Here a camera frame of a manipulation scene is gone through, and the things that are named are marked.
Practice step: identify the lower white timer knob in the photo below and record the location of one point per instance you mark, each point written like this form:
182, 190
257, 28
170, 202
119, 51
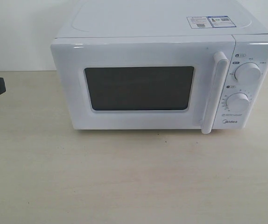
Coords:
237, 102

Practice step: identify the warning label sticker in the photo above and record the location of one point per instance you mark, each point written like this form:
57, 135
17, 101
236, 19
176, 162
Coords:
210, 22

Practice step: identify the white microwave door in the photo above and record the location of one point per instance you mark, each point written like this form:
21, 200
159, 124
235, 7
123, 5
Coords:
129, 83

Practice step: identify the upper white control knob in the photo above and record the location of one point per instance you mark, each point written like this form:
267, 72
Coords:
247, 73

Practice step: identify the white Midea microwave body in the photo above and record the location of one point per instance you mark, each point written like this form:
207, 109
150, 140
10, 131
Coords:
168, 18

